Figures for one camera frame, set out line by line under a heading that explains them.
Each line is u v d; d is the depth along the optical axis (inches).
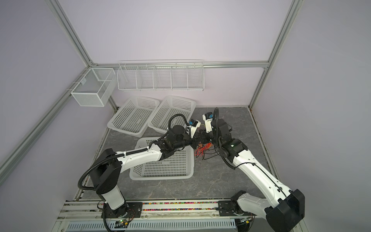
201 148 31.2
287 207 14.7
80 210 29.7
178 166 35.0
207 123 26.3
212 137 24.8
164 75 39.2
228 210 28.4
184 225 62.1
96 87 40.4
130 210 29.1
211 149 31.8
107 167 19.7
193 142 27.9
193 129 27.4
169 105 46.6
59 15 28.0
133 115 45.5
